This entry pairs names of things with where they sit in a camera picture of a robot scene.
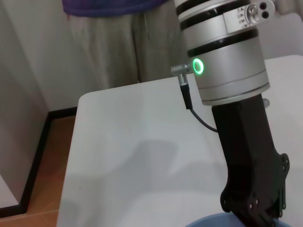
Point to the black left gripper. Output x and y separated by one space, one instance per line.
246 146

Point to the blue ceramic bowl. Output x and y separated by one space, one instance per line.
213 222

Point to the person in beige trousers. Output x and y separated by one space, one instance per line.
106 47

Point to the black baseboard strip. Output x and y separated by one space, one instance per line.
35 160

